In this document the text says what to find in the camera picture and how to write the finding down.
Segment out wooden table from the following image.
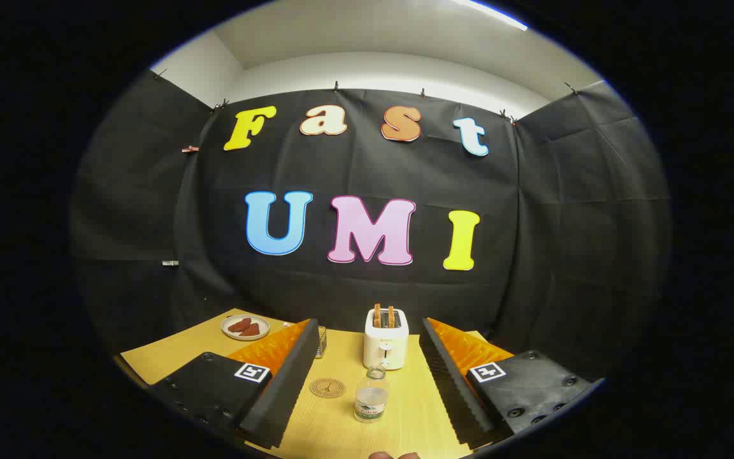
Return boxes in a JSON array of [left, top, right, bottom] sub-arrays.
[[120, 309, 514, 459]]

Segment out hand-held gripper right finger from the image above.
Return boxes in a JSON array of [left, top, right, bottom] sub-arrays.
[[419, 317, 597, 450]]

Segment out clear plastic juice bottle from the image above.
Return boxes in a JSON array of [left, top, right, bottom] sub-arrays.
[[354, 365, 391, 423]]

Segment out round cork coaster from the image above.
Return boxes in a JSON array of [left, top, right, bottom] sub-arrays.
[[309, 377, 347, 399]]

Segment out small white plate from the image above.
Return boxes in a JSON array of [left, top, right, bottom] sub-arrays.
[[221, 314, 271, 341]]

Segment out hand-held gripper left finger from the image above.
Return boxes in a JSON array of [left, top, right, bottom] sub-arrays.
[[150, 317, 320, 450]]

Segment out black backdrop cloth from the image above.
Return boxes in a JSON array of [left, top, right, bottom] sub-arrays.
[[69, 70, 672, 383]]

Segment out white toaster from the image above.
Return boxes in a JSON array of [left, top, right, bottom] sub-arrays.
[[363, 308, 410, 371]]

